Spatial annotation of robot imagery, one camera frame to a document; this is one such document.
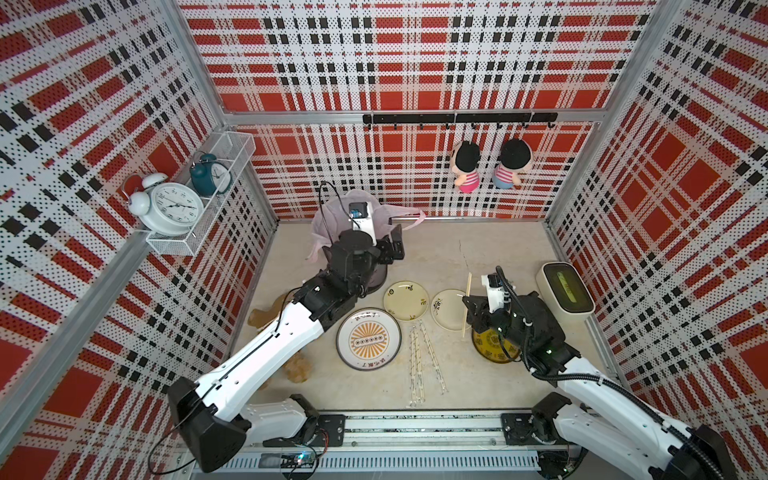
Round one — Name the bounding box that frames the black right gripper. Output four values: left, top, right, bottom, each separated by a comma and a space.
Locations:
463, 295, 529, 352

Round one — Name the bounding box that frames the bare wooden chopsticks pair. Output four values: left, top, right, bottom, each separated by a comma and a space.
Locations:
460, 272, 474, 340

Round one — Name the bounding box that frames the chopsticks pack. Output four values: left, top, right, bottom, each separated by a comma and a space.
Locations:
417, 320, 448, 395
409, 324, 425, 408

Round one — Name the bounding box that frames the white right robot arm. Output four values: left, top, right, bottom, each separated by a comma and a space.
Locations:
462, 292, 737, 479

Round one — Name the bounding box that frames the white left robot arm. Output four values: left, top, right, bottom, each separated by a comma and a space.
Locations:
167, 226, 405, 473

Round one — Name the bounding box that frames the yellow dark patterned plate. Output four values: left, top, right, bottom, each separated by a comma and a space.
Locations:
471, 329, 521, 364

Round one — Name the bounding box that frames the cream plate with black pattern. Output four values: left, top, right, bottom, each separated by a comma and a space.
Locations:
430, 289, 468, 333

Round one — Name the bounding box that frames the black mesh trash bin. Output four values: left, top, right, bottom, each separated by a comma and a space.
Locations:
322, 246, 388, 294

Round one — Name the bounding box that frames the cream plate with flowers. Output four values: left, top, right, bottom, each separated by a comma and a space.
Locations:
383, 280, 430, 321

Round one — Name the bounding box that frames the pink plastic bin liner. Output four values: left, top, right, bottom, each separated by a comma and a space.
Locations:
307, 189, 427, 263

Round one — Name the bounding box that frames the white box with green display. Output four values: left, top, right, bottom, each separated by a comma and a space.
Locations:
536, 262, 595, 325

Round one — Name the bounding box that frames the white orange patterned plate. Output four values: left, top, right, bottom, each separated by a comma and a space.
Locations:
336, 308, 403, 371

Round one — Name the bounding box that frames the doll with pink dress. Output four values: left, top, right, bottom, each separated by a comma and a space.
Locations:
450, 141, 480, 194

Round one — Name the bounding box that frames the brown teddy bear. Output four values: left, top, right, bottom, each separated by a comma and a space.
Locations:
247, 290, 312, 384

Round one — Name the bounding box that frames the doll with striped shirt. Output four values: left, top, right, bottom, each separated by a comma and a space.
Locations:
492, 138, 532, 190

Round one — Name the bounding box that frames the teal alarm clock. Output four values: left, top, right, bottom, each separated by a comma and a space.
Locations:
189, 153, 233, 197

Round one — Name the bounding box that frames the green circuit board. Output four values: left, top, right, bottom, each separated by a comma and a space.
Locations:
279, 451, 317, 470

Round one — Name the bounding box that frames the white alarm clock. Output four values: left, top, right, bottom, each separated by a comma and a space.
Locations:
128, 172, 205, 237

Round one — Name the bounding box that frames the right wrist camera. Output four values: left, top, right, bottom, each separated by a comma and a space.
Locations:
481, 274, 511, 313

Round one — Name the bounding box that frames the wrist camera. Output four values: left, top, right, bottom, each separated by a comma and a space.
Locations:
481, 274, 511, 313
348, 202, 377, 243

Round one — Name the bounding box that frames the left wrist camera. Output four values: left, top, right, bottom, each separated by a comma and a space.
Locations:
348, 202, 377, 243

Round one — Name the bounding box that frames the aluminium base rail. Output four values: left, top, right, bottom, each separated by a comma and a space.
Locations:
173, 407, 661, 475

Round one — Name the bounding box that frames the black hook rail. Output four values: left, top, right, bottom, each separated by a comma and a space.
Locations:
362, 112, 559, 126

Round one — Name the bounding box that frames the white wire wall shelf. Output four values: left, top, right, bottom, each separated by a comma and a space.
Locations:
129, 131, 256, 256

